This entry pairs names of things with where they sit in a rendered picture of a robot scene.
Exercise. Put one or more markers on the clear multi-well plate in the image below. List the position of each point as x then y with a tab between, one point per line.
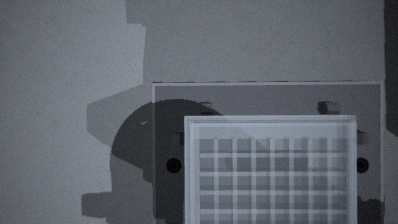
270	169

